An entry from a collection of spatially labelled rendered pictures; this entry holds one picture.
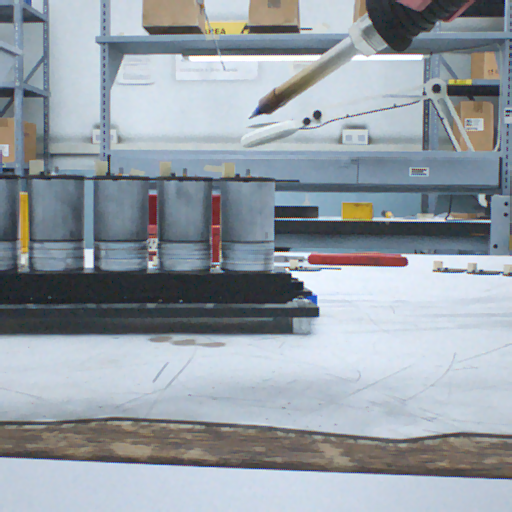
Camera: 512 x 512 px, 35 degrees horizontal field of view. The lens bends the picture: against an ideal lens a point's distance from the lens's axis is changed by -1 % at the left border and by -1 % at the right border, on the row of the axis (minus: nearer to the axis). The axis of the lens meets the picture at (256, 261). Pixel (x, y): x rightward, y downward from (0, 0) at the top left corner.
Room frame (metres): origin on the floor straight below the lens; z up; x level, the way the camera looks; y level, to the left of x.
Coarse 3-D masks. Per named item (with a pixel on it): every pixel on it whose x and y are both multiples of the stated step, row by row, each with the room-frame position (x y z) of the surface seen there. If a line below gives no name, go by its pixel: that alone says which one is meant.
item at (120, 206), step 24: (96, 192) 0.35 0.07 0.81; (120, 192) 0.35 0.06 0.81; (144, 192) 0.35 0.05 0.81; (96, 216) 0.35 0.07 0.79; (120, 216) 0.35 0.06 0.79; (144, 216) 0.35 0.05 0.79; (96, 240) 0.35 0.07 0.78; (120, 240) 0.35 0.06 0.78; (144, 240) 0.35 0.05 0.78; (96, 264) 0.35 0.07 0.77; (120, 264) 0.35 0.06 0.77; (144, 264) 0.35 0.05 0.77
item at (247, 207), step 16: (224, 192) 0.36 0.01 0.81; (240, 192) 0.35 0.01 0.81; (256, 192) 0.35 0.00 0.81; (272, 192) 0.36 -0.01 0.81; (224, 208) 0.36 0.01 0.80; (240, 208) 0.35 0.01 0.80; (256, 208) 0.35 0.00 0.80; (272, 208) 0.36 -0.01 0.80; (224, 224) 0.36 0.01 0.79; (240, 224) 0.35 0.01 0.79; (256, 224) 0.35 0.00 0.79; (272, 224) 0.36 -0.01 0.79; (224, 240) 0.36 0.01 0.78; (240, 240) 0.35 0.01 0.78; (256, 240) 0.35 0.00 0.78; (272, 240) 0.36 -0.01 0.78; (224, 256) 0.36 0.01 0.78; (240, 256) 0.35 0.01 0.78; (256, 256) 0.35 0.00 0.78; (272, 256) 0.36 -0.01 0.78; (240, 272) 0.35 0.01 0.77; (256, 272) 0.35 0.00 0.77
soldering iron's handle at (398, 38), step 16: (368, 0) 0.30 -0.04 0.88; (384, 0) 0.30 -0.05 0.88; (432, 0) 0.29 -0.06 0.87; (448, 0) 0.29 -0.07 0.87; (464, 0) 0.29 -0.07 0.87; (384, 16) 0.30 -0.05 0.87; (400, 16) 0.30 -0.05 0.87; (416, 16) 0.30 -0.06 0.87; (432, 16) 0.30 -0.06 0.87; (384, 32) 0.30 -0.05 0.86; (400, 32) 0.30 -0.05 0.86; (416, 32) 0.30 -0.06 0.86; (400, 48) 0.31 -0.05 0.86
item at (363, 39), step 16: (368, 16) 0.31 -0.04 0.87; (352, 32) 0.31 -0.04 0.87; (368, 32) 0.31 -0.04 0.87; (336, 48) 0.32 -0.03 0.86; (352, 48) 0.32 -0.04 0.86; (368, 48) 0.31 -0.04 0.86; (320, 64) 0.32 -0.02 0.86; (336, 64) 0.32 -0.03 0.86; (288, 80) 0.34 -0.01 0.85; (304, 80) 0.33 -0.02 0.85; (272, 96) 0.34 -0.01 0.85; (288, 96) 0.34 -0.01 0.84; (272, 112) 0.34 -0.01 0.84
